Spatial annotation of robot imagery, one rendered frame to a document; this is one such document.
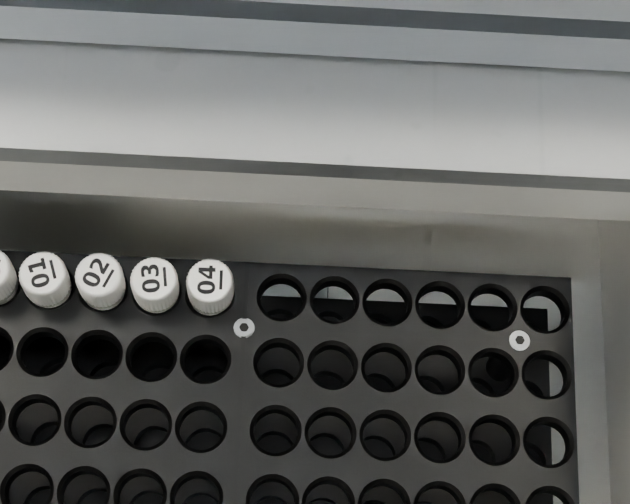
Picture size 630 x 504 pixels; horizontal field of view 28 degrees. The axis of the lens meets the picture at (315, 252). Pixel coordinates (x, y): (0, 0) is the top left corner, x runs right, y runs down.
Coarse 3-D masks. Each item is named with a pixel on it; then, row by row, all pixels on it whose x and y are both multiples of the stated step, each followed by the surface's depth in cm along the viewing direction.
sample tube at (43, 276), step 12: (48, 252) 32; (24, 264) 32; (36, 264) 32; (48, 264) 32; (60, 264) 32; (24, 276) 32; (36, 276) 32; (48, 276) 32; (60, 276) 32; (24, 288) 32; (36, 288) 32; (48, 288) 32; (60, 288) 32; (36, 300) 33; (48, 300) 33; (60, 300) 33
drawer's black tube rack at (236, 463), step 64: (0, 320) 33; (64, 320) 33; (384, 320) 37; (448, 320) 37; (0, 384) 32; (64, 384) 32; (128, 384) 33; (192, 384) 33; (256, 384) 33; (320, 384) 33; (384, 384) 36; (448, 384) 36; (512, 384) 33; (0, 448) 32; (64, 448) 32; (128, 448) 32; (192, 448) 32; (256, 448) 32; (320, 448) 36; (384, 448) 36; (448, 448) 35; (512, 448) 33; (576, 448) 33
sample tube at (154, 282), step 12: (144, 264) 32; (156, 264) 32; (168, 264) 32; (132, 276) 32; (144, 276) 32; (156, 276) 32; (168, 276) 32; (132, 288) 32; (144, 288) 32; (156, 288) 32; (168, 288) 32; (144, 300) 32; (156, 300) 32; (168, 300) 33; (156, 312) 33
